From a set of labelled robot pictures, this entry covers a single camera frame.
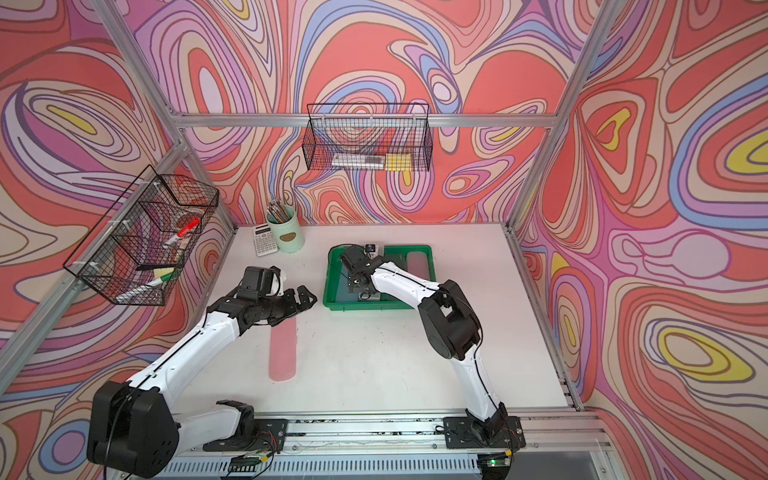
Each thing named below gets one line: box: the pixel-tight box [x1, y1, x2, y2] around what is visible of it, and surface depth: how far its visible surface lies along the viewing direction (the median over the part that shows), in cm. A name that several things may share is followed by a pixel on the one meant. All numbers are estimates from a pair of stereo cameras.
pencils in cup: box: [266, 200, 290, 223], surface depth 106 cm
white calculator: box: [253, 223, 278, 257], surface depth 114 cm
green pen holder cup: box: [266, 199, 305, 253], surface depth 107 cm
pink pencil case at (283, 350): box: [269, 317, 297, 382], surface depth 89 cm
